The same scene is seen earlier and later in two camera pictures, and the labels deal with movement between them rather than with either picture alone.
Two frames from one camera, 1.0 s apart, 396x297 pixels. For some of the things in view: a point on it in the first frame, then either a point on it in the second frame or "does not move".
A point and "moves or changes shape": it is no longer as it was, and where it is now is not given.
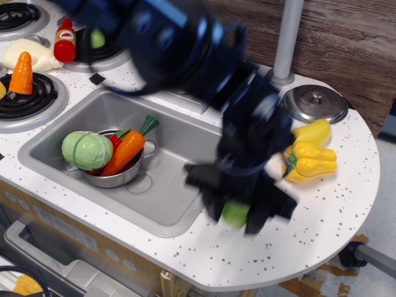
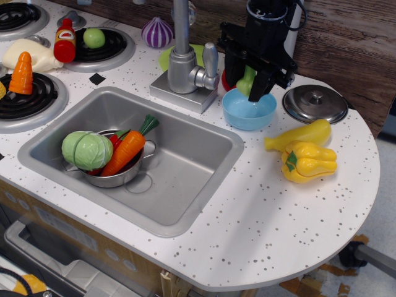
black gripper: [257, 127] to [262, 41]
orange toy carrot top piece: [22, 77] does not move
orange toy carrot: [129, 149] does not move
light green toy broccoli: [235, 213] moves or changes shape
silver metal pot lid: [312, 102] does not move
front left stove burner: [20, 113] does not move
